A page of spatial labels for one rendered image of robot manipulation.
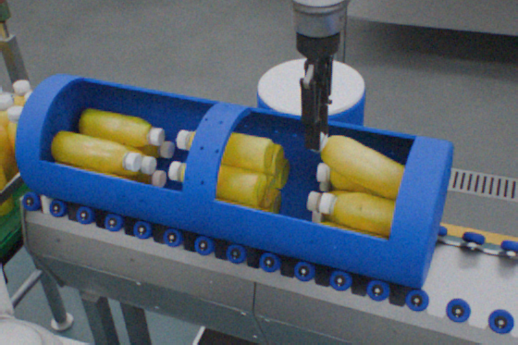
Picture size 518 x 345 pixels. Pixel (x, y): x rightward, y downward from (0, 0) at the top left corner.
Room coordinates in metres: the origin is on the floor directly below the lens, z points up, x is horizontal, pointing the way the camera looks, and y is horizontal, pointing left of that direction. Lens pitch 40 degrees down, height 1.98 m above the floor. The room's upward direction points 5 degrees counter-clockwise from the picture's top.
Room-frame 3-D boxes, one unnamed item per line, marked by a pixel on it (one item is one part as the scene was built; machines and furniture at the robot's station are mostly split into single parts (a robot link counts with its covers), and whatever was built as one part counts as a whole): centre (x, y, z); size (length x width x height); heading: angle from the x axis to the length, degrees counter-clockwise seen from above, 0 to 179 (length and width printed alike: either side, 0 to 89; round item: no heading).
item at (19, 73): (1.82, 0.62, 0.55); 0.04 x 0.04 x 1.10; 64
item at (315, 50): (1.04, -0.16, 1.40); 0.08 x 0.07 x 0.09; 154
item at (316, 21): (1.04, -0.16, 1.47); 0.09 x 0.09 x 0.06
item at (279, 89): (1.53, -0.22, 1.03); 0.28 x 0.28 x 0.01
